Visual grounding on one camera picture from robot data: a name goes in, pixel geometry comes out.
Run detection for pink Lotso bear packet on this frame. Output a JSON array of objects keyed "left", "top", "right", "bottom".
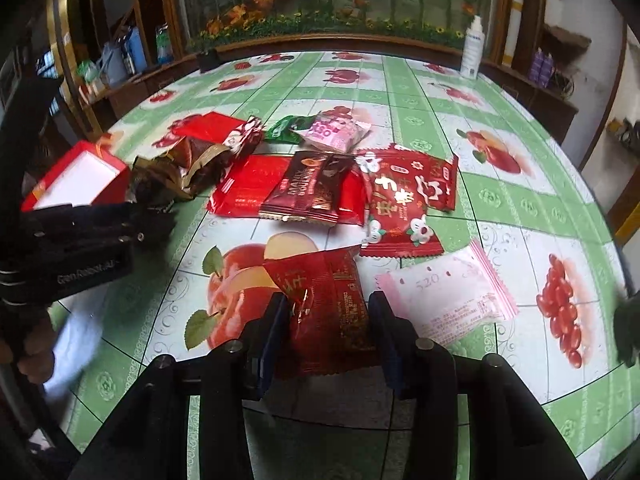
[{"left": 292, "top": 112, "right": 371, "bottom": 154}]

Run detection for purple bottles on shelf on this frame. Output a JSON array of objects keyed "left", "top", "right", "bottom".
[{"left": 528, "top": 49, "right": 554, "bottom": 88}]

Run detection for green candy packet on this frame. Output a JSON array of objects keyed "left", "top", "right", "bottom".
[{"left": 264, "top": 115, "right": 316, "bottom": 145}]

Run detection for small black device on table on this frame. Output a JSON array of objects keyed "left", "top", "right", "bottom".
[{"left": 196, "top": 48, "right": 224, "bottom": 74}]

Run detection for white spray bottle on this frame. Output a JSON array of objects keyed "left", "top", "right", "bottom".
[{"left": 460, "top": 15, "right": 485, "bottom": 79}]

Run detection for long red snack packet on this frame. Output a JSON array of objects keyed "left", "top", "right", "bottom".
[{"left": 207, "top": 155, "right": 367, "bottom": 226}]

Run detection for red white heart candy packet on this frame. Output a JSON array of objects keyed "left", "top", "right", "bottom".
[{"left": 224, "top": 116, "right": 264, "bottom": 159}]

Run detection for pink white 520 snack packet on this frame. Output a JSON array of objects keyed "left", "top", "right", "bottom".
[{"left": 375, "top": 238, "right": 518, "bottom": 347}]

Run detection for blue thermos jug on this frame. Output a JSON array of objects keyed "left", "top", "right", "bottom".
[{"left": 125, "top": 27, "right": 148, "bottom": 74}]

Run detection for dark brown chocolate bar packet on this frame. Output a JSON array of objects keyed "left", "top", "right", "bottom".
[{"left": 258, "top": 151, "right": 354, "bottom": 226}]

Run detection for left human hand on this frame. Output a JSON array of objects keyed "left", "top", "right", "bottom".
[{"left": 16, "top": 311, "right": 56, "bottom": 386}]

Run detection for red snack packet gold text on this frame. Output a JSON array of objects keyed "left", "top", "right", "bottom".
[{"left": 264, "top": 246, "right": 378, "bottom": 376}]

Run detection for red jujube snack packet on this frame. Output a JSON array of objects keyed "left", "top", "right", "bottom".
[{"left": 355, "top": 144, "right": 459, "bottom": 258}]

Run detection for red white tray box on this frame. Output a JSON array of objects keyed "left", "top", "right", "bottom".
[{"left": 21, "top": 141, "right": 130, "bottom": 211}]

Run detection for brown gold wrapper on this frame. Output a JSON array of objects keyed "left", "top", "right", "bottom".
[{"left": 129, "top": 136, "right": 232, "bottom": 205}]

